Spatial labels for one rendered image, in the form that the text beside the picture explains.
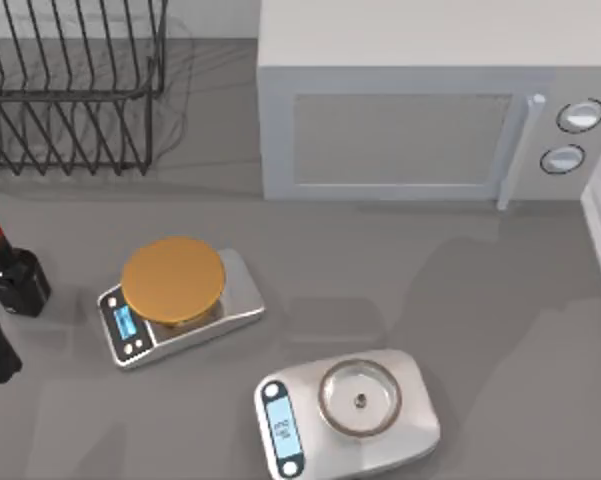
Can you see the kitchen scale with golden plate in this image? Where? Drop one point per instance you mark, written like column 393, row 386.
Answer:
column 180, row 300

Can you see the microwave oven door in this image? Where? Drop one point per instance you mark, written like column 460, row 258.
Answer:
column 400, row 140

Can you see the silver kitchen scale round dish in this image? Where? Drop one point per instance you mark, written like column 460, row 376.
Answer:
column 350, row 415

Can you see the pale microwave oven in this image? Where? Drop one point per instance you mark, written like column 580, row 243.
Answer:
column 430, row 45

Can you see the small microwave knob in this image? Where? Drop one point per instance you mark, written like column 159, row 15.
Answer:
column 562, row 159

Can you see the black bottle with red cap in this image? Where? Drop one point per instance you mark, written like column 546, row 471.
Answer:
column 17, row 285

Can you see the large microwave knob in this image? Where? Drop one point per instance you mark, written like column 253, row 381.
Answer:
column 580, row 116

